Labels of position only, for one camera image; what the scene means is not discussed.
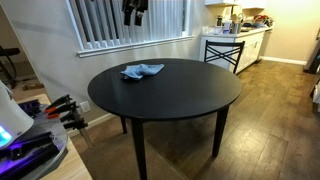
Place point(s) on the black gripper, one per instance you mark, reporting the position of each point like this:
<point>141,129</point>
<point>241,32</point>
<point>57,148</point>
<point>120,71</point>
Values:
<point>135,4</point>

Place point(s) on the blue towel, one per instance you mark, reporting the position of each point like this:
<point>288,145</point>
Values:
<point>141,70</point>

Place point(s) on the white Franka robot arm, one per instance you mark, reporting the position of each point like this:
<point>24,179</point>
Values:
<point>13,116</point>

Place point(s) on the white window sill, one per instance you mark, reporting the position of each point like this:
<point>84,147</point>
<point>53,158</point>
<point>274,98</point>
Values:
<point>133,46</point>

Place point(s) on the white vertical window blinds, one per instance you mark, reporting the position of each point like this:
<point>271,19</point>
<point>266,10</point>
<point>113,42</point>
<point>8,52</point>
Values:
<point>100,23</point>

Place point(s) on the round black table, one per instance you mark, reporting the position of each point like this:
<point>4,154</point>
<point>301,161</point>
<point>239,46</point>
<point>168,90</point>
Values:
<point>166,90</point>

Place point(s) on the clear white jar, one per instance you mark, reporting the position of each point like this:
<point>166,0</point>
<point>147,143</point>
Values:
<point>213,30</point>

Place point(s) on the black bottle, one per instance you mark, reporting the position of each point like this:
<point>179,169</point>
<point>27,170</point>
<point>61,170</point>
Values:
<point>219,20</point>

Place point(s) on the white container blue label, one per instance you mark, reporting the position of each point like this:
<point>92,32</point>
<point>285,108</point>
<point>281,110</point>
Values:
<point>227,26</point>

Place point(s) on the black metal chair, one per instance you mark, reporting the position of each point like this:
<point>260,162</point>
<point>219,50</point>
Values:
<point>223,53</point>

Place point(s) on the metal pot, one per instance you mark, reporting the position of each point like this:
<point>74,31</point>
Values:
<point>236,28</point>

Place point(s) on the white kitchen counter cabinet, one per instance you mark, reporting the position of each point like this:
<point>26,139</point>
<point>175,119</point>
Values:
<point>250,46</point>

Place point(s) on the red kitchen items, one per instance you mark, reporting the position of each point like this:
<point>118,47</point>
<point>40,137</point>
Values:
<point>260,19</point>

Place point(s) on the black bench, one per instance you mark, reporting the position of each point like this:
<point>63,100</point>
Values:
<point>8,51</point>

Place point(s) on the grey metal mounting plate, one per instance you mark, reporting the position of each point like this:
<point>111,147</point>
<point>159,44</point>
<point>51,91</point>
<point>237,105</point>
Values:
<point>55,131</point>

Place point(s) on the tan rug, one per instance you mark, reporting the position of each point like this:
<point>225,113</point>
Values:
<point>110,160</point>

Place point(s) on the white baseboard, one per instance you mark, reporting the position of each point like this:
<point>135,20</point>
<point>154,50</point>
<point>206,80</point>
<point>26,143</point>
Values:
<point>283,60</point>

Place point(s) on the white wall outlet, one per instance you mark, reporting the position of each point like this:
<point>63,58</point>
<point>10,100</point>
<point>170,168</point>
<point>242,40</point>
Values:
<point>85,106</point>

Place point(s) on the white upper wall cabinet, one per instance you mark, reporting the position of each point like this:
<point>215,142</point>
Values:
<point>233,2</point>

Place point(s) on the black bracket block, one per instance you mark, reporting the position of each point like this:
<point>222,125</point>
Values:
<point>30,108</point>

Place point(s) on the black aluminium rail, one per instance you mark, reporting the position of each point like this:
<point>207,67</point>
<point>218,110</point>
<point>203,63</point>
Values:
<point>33,160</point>
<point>30,143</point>

